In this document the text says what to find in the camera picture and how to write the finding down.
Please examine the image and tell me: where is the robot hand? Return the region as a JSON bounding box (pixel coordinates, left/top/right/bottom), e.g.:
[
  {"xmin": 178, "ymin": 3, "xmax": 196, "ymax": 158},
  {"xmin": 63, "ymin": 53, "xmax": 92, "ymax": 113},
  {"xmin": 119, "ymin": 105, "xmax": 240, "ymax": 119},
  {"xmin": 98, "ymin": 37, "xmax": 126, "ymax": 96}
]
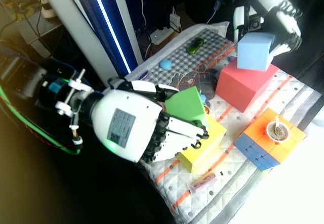
[
  {"xmin": 90, "ymin": 78, "xmax": 211, "ymax": 164},
  {"xmin": 249, "ymin": 0, "xmax": 303, "ymax": 58}
]

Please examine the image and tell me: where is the blue foam cube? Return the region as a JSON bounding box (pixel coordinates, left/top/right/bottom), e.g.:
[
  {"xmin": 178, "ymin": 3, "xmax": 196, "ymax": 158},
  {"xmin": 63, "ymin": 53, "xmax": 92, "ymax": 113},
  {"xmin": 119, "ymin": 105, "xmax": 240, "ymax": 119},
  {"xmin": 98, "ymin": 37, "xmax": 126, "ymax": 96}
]
[{"xmin": 236, "ymin": 31, "xmax": 277, "ymax": 72}]

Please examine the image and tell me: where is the green foam cube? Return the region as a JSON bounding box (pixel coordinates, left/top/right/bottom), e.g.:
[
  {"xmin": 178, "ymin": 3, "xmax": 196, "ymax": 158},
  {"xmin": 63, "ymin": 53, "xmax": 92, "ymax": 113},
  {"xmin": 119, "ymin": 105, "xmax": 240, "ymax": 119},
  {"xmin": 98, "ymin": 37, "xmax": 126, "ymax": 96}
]
[{"xmin": 164, "ymin": 85, "xmax": 211, "ymax": 129}]

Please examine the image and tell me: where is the large yellow foam block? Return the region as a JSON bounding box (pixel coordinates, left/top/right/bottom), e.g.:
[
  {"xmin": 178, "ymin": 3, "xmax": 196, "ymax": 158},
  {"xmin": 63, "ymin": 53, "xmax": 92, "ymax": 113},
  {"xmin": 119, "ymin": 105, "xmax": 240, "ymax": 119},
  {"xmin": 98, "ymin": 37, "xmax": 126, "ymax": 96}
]
[{"xmin": 176, "ymin": 112, "xmax": 227, "ymax": 174}]

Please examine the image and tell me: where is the large red foam block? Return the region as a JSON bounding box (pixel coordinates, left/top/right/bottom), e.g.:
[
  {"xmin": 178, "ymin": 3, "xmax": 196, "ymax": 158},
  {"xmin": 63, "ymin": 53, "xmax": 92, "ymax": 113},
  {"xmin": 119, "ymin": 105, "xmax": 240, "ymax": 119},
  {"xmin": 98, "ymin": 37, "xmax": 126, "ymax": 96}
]
[{"xmin": 215, "ymin": 61, "xmax": 279, "ymax": 113}]

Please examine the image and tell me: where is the white power strip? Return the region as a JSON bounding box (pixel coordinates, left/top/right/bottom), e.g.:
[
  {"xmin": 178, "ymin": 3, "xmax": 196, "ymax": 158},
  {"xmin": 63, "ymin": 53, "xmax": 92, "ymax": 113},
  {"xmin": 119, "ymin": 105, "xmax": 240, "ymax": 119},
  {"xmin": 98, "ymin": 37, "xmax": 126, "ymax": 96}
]
[{"xmin": 149, "ymin": 26, "xmax": 178, "ymax": 46}]

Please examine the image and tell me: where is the green toy car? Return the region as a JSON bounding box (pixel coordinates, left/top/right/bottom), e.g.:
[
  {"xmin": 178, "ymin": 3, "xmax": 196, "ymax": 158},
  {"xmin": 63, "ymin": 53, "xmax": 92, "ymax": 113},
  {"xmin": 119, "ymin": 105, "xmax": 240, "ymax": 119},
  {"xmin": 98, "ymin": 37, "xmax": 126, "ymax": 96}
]
[{"xmin": 186, "ymin": 37, "xmax": 205, "ymax": 55}]

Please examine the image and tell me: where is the clear packet with purple stick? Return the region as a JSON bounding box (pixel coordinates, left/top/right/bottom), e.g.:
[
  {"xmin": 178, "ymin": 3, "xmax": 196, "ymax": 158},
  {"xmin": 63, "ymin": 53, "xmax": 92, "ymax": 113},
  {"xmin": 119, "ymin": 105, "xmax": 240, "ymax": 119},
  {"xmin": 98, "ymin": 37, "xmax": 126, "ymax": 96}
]
[{"xmin": 187, "ymin": 172, "xmax": 218, "ymax": 192}]

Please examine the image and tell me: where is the white plug adapter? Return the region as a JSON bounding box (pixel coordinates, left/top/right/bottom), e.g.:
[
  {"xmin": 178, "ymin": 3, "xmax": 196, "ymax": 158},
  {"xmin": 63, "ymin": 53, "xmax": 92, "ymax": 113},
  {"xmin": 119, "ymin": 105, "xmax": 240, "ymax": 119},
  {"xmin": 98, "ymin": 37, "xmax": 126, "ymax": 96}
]
[{"xmin": 169, "ymin": 6, "xmax": 182, "ymax": 33}]

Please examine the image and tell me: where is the white column with blue light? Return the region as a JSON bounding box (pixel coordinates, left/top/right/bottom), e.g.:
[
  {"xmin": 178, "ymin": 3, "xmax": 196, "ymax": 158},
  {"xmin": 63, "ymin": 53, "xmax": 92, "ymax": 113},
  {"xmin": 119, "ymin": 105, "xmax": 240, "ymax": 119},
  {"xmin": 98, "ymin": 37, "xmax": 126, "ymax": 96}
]
[{"xmin": 35, "ymin": 0, "xmax": 144, "ymax": 86}]

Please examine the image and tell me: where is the toy bowl with spoon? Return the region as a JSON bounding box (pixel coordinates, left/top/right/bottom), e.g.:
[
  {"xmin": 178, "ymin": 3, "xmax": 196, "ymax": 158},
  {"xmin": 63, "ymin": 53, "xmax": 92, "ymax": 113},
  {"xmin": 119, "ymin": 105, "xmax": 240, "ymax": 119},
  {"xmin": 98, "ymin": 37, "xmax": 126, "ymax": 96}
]
[{"xmin": 265, "ymin": 116, "xmax": 292, "ymax": 143}]

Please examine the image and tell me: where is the grey quilt with bear print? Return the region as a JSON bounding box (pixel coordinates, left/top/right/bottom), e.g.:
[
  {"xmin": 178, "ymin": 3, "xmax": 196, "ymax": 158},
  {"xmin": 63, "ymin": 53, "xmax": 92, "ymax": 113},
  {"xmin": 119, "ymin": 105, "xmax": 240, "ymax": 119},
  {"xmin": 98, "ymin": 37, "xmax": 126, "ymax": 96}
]
[{"xmin": 125, "ymin": 21, "xmax": 324, "ymax": 224}]

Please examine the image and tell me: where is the large puzzle cube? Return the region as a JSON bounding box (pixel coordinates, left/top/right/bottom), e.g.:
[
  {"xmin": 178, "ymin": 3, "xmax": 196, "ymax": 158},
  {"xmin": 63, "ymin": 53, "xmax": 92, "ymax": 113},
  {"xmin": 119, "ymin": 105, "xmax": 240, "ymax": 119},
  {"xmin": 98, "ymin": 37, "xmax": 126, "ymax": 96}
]
[{"xmin": 233, "ymin": 107, "xmax": 307, "ymax": 172}]

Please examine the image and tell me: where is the white sports shoe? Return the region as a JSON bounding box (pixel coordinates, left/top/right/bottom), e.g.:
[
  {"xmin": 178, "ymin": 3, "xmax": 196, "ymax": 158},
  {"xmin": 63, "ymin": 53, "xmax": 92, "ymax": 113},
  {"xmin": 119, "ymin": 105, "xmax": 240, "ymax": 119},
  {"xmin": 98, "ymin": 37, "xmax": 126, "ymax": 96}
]
[{"xmin": 29, "ymin": 0, "xmax": 56, "ymax": 19}]

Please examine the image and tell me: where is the white cable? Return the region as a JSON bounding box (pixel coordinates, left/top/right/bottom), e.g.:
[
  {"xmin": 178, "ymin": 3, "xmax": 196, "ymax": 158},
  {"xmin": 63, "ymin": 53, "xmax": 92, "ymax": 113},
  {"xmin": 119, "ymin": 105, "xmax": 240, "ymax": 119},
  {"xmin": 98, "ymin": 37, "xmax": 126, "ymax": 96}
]
[{"xmin": 133, "ymin": 0, "xmax": 148, "ymax": 29}]

